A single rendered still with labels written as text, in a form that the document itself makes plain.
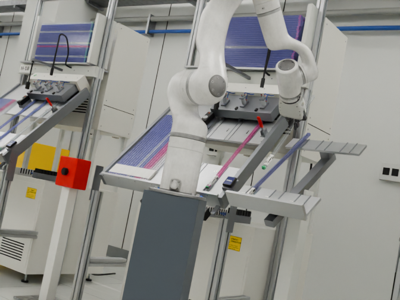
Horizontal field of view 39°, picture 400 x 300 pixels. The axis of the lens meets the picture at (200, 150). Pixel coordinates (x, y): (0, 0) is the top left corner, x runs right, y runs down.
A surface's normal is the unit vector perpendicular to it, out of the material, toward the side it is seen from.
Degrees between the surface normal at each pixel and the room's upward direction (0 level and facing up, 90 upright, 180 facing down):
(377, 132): 90
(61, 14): 90
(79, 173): 90
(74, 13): 90
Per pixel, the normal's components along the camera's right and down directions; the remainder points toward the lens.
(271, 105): -0.28, -0.80
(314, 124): 0.80, 0.11
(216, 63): 0.54, -0.44
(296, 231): -0.65, -0.18
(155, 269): -0.15, -0.11
